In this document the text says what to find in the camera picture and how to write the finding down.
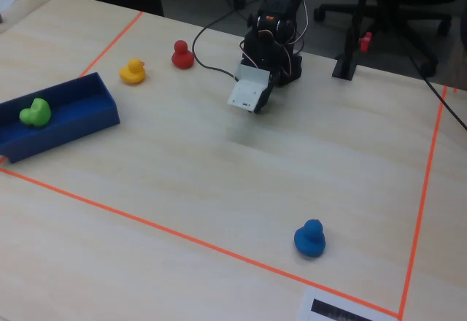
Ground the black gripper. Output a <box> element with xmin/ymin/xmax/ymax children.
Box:
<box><xmin>240</xmin><ymin>27</ymin><xmax>293</xmax><ymax>115</ymax></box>

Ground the green rubber duck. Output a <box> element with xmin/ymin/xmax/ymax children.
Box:
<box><xmin>18</xmin><ymin>97</ymin><xmax>53</xmax><ymax>130</ymax></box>

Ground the red rubber duck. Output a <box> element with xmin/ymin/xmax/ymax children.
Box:
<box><xmin>171</xmin><ymin>39</ymin><xmax>196</xmax><ymax>70</ymax></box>

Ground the yellow rubber duck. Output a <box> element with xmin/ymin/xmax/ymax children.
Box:
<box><xmin>118</xmin><ymin>58</ymin><xmax>147</xmax><ymax>85</ymax></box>

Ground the blue rubber duck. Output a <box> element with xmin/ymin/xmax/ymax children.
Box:
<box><xmin>293</xmin><ymin>219</ymin><xmax>327</xmax><ymax>258</ymax></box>

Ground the blue rectangular open box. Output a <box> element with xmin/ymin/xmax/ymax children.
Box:
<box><xmin>0</xmin><ymin>71</ymin><xmax>121</xmax><ymax>164</ymax></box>

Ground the black clamp stand red knob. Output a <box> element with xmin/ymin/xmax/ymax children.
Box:
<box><xmin>331</xmin><ymin>18</ymin><xmax>374</xmax><ymax>81</ymax></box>

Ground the long orange tape line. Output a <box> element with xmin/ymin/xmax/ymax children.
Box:
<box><xmin>0</xmin><ymin>167</ymin><xmax>401</xmax><ymax>318</ymax></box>

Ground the black office chair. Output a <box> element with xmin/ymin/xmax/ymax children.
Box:
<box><xmin>313</xmin><ymin>0</ymin><xmax>467</xmax><ymax>78</ymax></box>

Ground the white paper black print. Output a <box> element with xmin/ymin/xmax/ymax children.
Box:
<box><xmin>297</xmin><ymin>286</ymin><xmax>401</xmax><ymax>321</ymax></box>

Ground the white gripper camera box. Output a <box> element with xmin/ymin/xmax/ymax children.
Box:
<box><xmin>227</xmin><ymin>63</ymin><xmax>271</xmax><ymax>112</ymax></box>

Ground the black camera cable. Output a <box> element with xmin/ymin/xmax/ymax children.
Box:
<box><xmin>191</xmin><ymin>9</ymin><xmax>242</xmax><ymax>81</ymax></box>

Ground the thick black cable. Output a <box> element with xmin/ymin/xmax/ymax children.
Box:
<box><xmin>401</xmin><ymin>39</ymin><xmax>467</xmax><ymax>132</ymax></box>

